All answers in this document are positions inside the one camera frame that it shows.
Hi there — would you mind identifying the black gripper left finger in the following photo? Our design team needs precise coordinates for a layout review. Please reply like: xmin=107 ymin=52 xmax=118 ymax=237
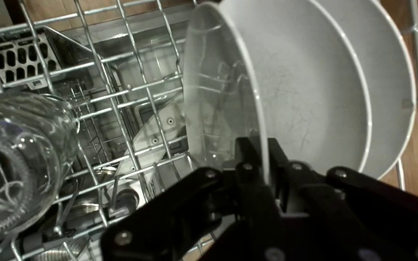
xmin=99 ymin=136 xmax=274 ymax=261

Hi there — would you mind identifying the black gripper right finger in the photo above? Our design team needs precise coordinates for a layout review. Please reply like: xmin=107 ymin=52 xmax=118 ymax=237
xmin=267 ymin=139 xmax=418 ymax=261

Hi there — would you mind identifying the clear drinking glass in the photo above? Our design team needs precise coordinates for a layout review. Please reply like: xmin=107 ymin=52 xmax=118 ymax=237
xmin=0 ymin=89 xmax=81 ymax=245

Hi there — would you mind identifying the dark cutlery basket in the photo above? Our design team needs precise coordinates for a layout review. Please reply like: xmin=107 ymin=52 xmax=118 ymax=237
xmin=0 ymin=31 xmax=64 ymax=91

